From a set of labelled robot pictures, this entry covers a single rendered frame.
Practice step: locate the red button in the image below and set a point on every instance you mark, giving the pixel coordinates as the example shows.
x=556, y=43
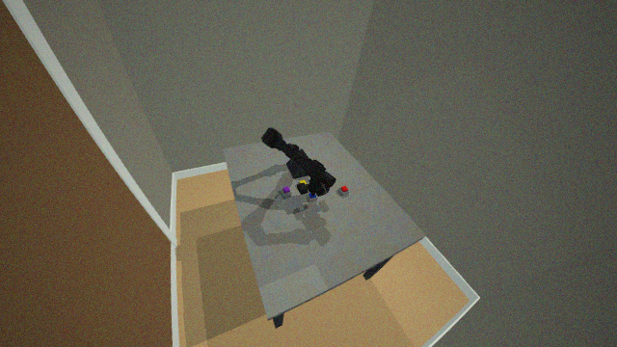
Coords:
x=343, y=191

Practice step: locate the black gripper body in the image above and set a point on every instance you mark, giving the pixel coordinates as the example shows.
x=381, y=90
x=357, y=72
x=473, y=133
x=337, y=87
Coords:
x=303, y=188

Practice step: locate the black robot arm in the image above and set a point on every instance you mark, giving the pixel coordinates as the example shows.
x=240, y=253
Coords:
x=273, y=139

